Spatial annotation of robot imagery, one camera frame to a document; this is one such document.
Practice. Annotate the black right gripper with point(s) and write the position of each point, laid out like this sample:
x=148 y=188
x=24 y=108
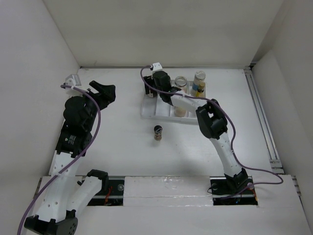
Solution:
x=148 y=79

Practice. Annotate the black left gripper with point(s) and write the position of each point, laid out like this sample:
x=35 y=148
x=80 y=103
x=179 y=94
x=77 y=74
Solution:
x=106 y=94

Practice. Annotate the glass jar beige powder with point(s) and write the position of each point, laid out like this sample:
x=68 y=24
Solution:
x=182 y=83

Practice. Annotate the yellow-green lid spice jar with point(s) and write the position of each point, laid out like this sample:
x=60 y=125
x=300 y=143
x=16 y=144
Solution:
x=180 y=112

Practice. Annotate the small dark pepper bottle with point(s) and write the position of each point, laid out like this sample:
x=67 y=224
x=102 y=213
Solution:
x=158 y=132

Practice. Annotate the yellow bottle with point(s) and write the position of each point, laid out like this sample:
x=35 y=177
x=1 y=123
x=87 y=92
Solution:
x=200 y=90

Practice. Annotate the blue label white bottle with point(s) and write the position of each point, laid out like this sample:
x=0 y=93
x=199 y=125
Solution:
x=198 y=78

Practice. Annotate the red label spice jar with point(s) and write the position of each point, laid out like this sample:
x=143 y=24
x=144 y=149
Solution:
x=152 y=94

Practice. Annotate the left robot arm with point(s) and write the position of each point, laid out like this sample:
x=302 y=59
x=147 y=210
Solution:
x=55 y=208

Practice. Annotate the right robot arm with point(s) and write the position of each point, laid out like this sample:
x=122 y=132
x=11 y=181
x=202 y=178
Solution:
x=211 y=121

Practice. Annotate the white divided organizer tray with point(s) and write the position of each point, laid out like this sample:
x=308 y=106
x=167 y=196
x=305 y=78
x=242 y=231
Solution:
x=155 y=108

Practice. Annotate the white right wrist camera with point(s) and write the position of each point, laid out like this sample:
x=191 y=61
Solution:
x=156 y=67

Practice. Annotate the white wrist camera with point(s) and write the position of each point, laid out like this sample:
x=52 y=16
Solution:
x=156 y=67
x=72 y=80

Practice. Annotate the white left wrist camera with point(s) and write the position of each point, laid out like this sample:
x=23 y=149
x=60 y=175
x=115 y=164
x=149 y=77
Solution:
x=72 y=80

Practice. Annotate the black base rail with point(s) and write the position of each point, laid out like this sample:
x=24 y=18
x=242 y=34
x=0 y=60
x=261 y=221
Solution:
x=171 y=191

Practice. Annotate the aluminium side rail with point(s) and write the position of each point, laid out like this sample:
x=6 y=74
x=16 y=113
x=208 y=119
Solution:
x=274 y=158

